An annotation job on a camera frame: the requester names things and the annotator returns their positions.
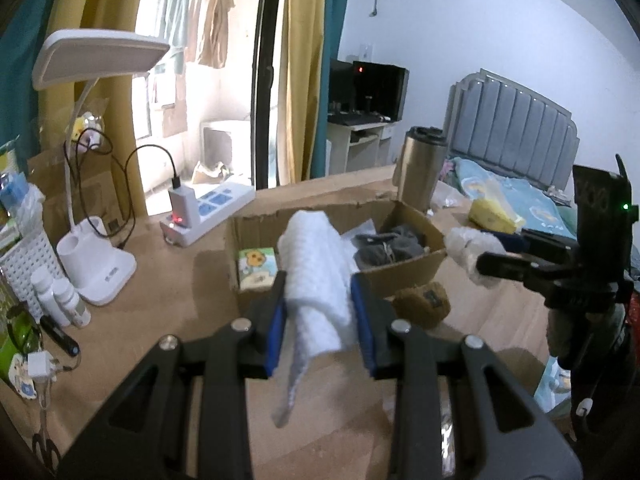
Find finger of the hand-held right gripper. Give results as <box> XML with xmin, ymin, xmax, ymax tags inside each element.
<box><xmin>475</xmin><ymin>251</ymin><xmax>581</xmax><ymax>291</ymax></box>
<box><xmin>497</xmin><ymin>228</ymin><xmax>583</xmax><ymax>261</ymax></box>

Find small white bottle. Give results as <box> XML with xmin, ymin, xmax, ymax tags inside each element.
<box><xmin>31</xmin><ymin>267</ymin><xmax>71</xmax><ymax>326</ymax></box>
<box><xmin>52</xmin><ymin>278</ymin><xmax>92</xmax><ymax>328</ymax></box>

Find cartoon print tissue pack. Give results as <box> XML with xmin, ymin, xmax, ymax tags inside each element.
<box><xmin>237</xmin><ymin>247</ymin><xmax>278</xmax><ymax>292</ymax></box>

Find small yellow toy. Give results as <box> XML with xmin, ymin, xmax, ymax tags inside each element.
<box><xmin>70</xmin><ymin>110</ymin><xmax>108</xmax><ymax>153</ymax></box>

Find black scissors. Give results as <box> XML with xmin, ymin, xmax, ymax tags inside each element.
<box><xmin>31</xmin><ymin>405</ymin><xmax>62</xmax><ymax>476</ymax></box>

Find white charger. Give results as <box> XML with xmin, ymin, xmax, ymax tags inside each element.
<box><xmin>169</xmin><ymin>187</ymin><xmax>192</xmax><ymax>228</ymax></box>

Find blue packet in plastic wrap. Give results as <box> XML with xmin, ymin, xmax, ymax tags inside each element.
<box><xmin>0</xmin><ymin>172</ymin><xmax>46</xmax><ymax>241</ymax></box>

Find blue cartoon print blanket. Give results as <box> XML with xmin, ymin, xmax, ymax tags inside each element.
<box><xmin>442</xmin><ymin>157</ymin><xmax>581</xmax><ymax>241</ymax></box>

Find cartoon print card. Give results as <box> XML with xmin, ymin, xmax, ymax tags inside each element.
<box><xmin>7</xmin><ymin>352</ymin><xmax>41</xmax><ymax>401</ymax></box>

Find white desk lamp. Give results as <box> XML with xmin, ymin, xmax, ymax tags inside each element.
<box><xmin>31</xmin><ymin>30</ymin><xmax>171</xmax><ymax>307</ymax></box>

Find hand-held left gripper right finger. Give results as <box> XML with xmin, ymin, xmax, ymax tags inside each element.
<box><xmin>350</xmin><ymin>272</ymin><xmax>583</xmax><ymax>480</ymax></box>

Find green snack bag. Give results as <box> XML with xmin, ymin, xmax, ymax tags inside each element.
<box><xmin>0</xmin><ymin>140</ymin><xmax>21</xmax><ymax>181</ymax></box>

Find white wall plug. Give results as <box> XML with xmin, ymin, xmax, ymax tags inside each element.
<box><xmin>27</xmin><ymin>351</ymin><xmax>60</xmax><ymax>378</ymax></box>

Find black keyboard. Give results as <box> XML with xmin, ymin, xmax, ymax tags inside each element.
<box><xmin>330</xmin><ymin>114</ymin><xmax>381</xmax><ymax>127</ymax></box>

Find black sliding door frame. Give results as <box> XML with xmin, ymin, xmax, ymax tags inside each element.
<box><xmin>250</xmin><ymin>0</ymin><xmax>286</xmax><ymax>191</ymax></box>

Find black charging cable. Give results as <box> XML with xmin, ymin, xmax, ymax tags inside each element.
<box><xmin>62</xmin><ymin>142</ymin><xmax>178</xmax><ymax>251</ymax></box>

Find hanging blue shirt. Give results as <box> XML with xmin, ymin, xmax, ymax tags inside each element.
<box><xmin>155</xmin><ymin>0</ymin><xmax>196</xmax><ymax>76</ymax></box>

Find white paper towel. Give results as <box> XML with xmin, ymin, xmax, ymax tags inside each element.
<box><xmin>270</xmin><ymin>210</ymin><xmax>353</xmax><ymax>428</ymax></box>

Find white computer desk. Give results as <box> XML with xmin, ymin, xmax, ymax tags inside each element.
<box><xmin>327</xmin><ymin>112</ymin><xmax>396</xmax><ymax>176</ymax></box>

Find stainless steel tumbler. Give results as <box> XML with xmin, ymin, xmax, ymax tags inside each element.
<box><xmin>392</xmin><ymin>126</ymin><xmax>448</xmax><ymax>213</ymax></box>

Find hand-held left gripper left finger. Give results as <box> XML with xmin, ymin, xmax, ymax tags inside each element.
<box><xmin>57</xmin><ymin>269</ymin><xmax>291</xmax><ymax>480</ymax></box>

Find brown cardboard box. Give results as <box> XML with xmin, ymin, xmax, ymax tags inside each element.
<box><xmin>225</xmin><ymin>199</ymin><xmax>448</xmax><ymax>306</ymax></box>

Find grey sock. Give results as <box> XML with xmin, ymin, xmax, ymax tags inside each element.
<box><xmin>354</xmin><ymin>225</ymin><xmax>426</xmax><ymax>268</ymax></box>

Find black monitor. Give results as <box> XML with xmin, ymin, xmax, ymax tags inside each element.
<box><xmin>329</xmin><ymin>59</ymin><xmax>357</xmax><ymax>113</ymax></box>

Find white balcony cabinet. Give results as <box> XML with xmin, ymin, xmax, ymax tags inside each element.
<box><xmin>200</xmin><ymin>119</ymin><xmax>248</xmax><ymax>166</ymax></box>

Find brown cardboard sheet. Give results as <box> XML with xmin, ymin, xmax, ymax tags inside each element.
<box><xmin>27</xmin><ymin>147</ymin><xmax>146</xmax><ymax>241</ymax></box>

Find clear printed plastic bag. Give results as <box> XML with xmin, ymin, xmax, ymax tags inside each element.
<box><xmin>437</xmin><ymin>385</ymin><xmax>461</xmax><ymax>480</ymax></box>

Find brown paper bag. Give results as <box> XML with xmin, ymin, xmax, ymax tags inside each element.
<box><xmin>192</xmin><ymin>160</ymin><xmax>233</xmax><ymax>185</ymax></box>

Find wide teal curtain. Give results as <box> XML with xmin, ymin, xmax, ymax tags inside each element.
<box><xmin>0</xmin><ymin>0</ymin><xmax>66</xmax><ymax>161</ymax></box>

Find black flashlight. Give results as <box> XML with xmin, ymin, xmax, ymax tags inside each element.
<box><xmin>39</xmin><ymin>314</ymin><xmax>80</xmax><ymax>357</ymax></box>

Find hanging beige shirt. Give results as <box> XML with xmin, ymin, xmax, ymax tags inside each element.
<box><xmin>185</xmin><ymin>0</ymin><xmax>236</xmax><ymax>68</ymax></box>

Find narrow teal curtain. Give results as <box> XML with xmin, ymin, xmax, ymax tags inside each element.
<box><xmin>310</xmin><ymin>0</ymin><xmax>353</xmax><ymax>178</ymax></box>

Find narrow yellow curtain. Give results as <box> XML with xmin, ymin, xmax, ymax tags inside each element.
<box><xmin>276</xmin><ymin>0</ymin><xmax>328</xmax><ymax>188</ymax></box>

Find yellow tissue pack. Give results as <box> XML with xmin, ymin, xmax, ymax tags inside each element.
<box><xmin>469</xmin><ymin>180</ymin><xmax>526</xmax><ymax>235</ymax></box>

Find white plastic basket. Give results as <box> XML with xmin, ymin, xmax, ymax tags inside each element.
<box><xmin>0</xmin><ymin>230</ymin><xmax>68</xmax><ymax>321</ymax></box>

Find white power strip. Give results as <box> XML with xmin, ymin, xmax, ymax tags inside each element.
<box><xmin>160</xmin><ymin>182</ymin><xmax>256</xmax><ymax>247</ymax></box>

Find grey padded headboard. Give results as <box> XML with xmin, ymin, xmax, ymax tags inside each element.
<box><xmin>446</xmin><ymin>67</ymin><xmax>579</xmax><ymax>191</ymax></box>

